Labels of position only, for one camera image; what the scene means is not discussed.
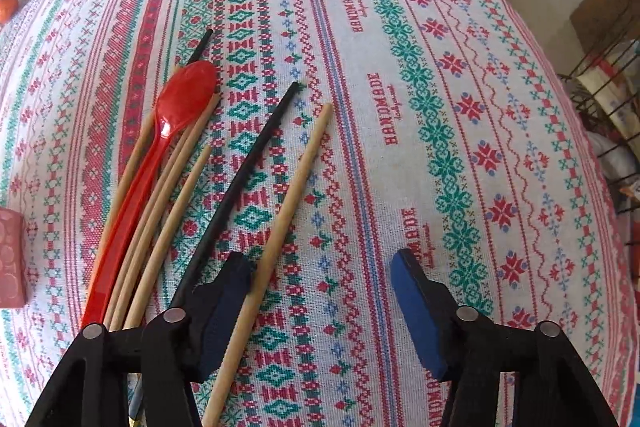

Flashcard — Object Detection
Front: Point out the patterned woven tablecloth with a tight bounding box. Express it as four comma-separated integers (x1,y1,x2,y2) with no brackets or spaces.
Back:
0,0,633,427

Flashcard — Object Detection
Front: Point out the pink utensil holder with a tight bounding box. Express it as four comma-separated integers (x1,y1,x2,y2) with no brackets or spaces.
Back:
0,208,29,308

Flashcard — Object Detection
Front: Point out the black wire rack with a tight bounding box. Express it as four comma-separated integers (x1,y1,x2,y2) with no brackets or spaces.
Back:
557,39,640,218

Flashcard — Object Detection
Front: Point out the red plastic spoon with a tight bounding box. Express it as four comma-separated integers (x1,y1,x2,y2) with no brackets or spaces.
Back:
80,61,219,328

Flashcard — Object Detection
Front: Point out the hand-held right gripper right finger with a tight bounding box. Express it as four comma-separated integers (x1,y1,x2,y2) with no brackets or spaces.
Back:
391,248,621,427

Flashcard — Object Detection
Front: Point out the black chopstick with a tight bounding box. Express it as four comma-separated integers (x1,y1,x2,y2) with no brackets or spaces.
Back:
127,81,301,427
187,28,215,65

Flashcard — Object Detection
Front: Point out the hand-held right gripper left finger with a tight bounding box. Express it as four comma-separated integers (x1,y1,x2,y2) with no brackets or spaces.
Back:
29,251,253,427

